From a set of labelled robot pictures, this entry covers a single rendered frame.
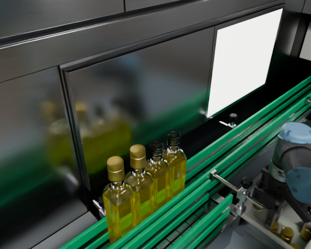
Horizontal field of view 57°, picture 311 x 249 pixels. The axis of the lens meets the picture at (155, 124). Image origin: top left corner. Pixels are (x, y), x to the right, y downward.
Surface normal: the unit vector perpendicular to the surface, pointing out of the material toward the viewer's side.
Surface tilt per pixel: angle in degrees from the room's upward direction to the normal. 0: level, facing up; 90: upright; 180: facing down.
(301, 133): 1
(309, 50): 90
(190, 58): 90
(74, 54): 90
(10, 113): 90
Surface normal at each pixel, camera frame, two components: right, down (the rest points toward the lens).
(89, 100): 0.69, 0.41
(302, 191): -0.14, 0.57
